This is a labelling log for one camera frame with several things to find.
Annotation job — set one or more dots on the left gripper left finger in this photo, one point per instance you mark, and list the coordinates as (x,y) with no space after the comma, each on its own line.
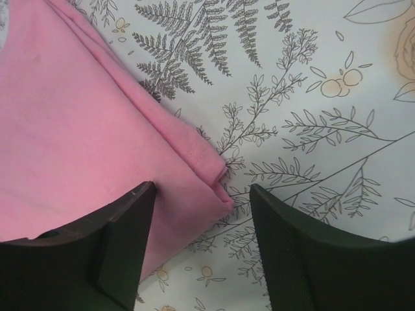
(93,263)

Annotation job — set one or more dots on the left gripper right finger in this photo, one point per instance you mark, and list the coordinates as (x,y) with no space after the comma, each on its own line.
(309,265)

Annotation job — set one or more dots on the floral table cloth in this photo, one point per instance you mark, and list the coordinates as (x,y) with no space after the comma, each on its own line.
(311,100)

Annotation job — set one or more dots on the pink t shirt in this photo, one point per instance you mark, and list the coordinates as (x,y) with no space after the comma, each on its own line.
(78,132)

